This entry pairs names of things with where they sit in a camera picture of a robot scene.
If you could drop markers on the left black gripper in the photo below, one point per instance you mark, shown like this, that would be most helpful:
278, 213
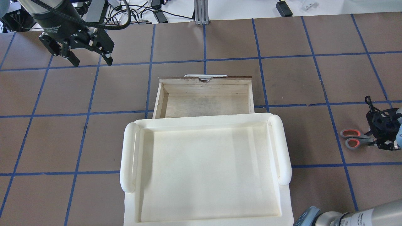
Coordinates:
57, 25

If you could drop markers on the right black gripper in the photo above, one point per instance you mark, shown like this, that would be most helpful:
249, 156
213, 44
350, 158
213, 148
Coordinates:
383, 142

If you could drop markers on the grey orange scissors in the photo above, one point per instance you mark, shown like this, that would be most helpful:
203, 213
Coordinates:
355, 139

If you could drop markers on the wooden drawer with white handle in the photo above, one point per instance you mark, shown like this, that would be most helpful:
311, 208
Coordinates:
197, 95

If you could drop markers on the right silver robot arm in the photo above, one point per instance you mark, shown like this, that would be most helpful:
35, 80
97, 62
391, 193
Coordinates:
383, 214

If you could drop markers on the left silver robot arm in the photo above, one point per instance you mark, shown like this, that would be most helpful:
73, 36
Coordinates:
63, 8

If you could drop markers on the small black power brick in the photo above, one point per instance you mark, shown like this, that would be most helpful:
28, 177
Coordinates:
283, 9

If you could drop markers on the white plastic tray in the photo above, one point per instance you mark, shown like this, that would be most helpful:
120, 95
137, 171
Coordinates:
229, 170

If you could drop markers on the aluminium frame post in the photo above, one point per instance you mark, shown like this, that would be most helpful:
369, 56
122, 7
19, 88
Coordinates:
201, 12

